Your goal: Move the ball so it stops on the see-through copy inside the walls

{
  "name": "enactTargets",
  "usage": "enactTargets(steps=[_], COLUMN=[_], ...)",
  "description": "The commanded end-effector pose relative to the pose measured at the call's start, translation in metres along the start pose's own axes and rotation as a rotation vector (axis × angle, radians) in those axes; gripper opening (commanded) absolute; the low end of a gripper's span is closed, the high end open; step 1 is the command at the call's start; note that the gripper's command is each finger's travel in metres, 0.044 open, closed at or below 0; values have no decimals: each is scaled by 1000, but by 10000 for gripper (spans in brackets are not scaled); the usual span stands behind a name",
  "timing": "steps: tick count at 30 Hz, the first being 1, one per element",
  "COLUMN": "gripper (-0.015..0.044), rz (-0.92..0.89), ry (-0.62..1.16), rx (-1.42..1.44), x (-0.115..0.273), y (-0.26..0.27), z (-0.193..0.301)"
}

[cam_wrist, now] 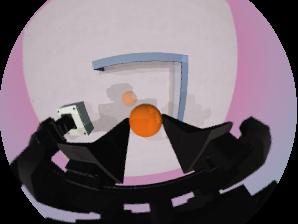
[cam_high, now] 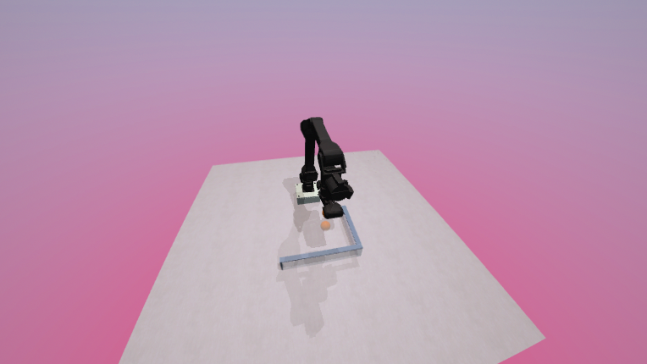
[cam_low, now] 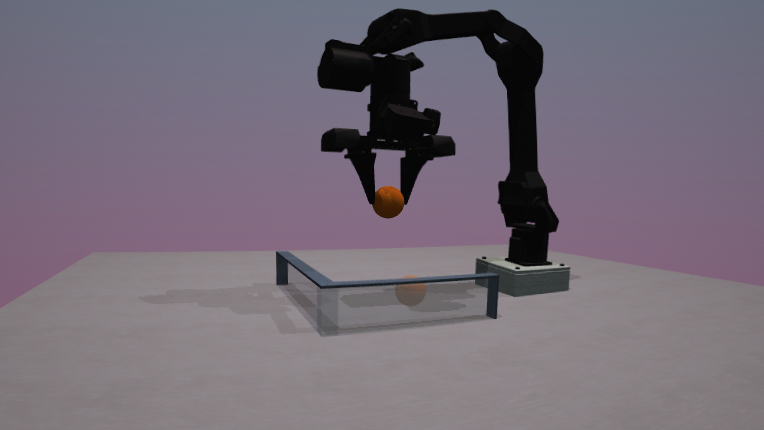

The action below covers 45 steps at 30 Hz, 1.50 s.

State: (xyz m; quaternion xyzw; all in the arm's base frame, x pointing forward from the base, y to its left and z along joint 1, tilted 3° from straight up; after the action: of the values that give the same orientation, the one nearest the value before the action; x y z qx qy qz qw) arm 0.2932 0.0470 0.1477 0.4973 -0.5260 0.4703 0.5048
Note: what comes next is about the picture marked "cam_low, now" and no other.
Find dark grey wall top rail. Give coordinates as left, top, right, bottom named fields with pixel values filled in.
left=276, top=251, right=499, bottom=319

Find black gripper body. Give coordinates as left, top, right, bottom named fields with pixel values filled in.
left=321, top=92, right=456, bottom=158

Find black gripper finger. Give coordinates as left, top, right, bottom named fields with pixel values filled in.
left=344, top=152, right=377, bottom=204
left=400, top=155, right=435, bottom=205

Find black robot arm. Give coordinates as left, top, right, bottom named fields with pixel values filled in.
left=317, top=9, right=559, bottom=266

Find low clear corner walls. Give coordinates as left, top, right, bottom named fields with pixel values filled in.
left=276, top=254, right=497, bottom=337

